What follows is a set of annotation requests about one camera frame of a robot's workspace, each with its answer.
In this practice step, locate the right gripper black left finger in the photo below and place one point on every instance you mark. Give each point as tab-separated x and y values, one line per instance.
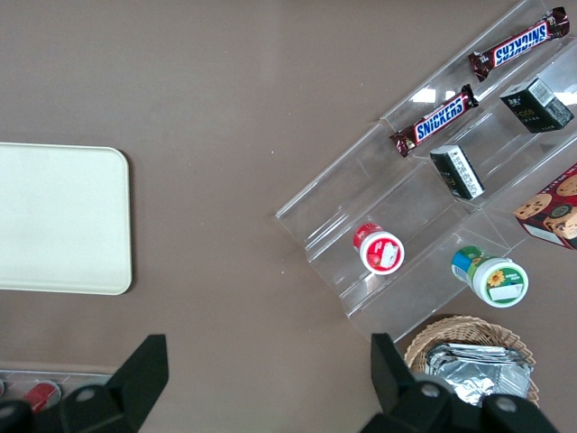
130	388

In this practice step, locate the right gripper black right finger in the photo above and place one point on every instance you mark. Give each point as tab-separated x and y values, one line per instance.
396	392

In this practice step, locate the light wicker basket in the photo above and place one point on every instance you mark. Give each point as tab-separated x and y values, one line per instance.
451	327

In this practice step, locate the cream rectangular plastic tray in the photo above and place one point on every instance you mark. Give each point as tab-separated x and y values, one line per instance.
58	216

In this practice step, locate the clear acrylic bottle rack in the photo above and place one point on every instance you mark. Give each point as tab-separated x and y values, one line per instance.
67	376

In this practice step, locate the foil wrapped food packet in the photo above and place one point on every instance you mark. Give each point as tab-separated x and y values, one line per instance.
496	381
469	354

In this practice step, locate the red cola bottle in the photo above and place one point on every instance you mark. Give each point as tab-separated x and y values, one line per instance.
40	394

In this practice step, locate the red lidded yoghurt cup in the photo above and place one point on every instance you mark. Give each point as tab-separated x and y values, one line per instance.
381	252

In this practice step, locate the green blue lidded snack cup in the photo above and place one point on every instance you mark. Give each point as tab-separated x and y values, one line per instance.
496	277

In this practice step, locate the clear acrylic tiered display stand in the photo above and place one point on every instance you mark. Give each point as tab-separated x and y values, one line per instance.
342	189

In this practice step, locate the small black carton box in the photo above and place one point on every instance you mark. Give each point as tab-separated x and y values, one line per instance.
536	106
457	173

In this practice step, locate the red chocolate chip cookie box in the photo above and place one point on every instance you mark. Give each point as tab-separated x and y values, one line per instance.
554	207

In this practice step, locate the Snickers chocolate bar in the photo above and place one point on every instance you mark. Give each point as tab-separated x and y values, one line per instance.
518	45
437	122

